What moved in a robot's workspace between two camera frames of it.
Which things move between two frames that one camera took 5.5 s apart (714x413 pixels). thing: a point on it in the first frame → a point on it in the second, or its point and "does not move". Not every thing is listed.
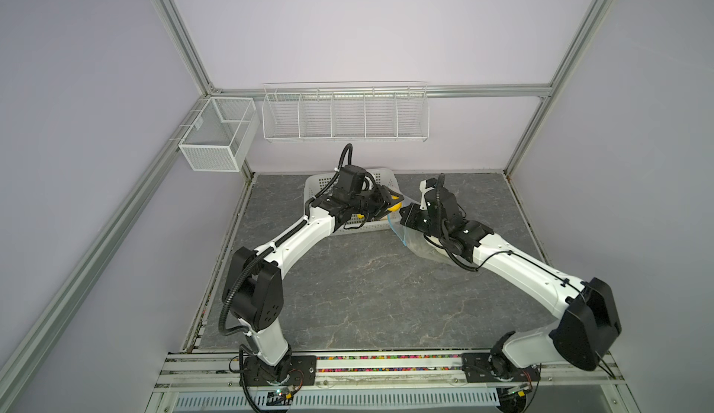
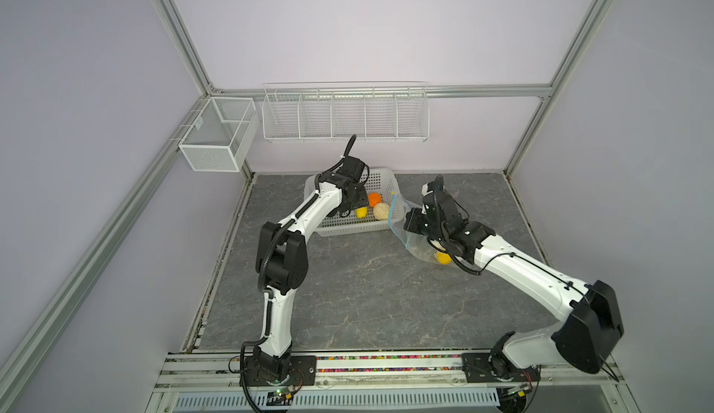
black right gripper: (416, 211) does not move
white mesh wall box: (219, 139) does not move
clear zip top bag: (414, 239) does not move
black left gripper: (384, 200) → (363, 199)
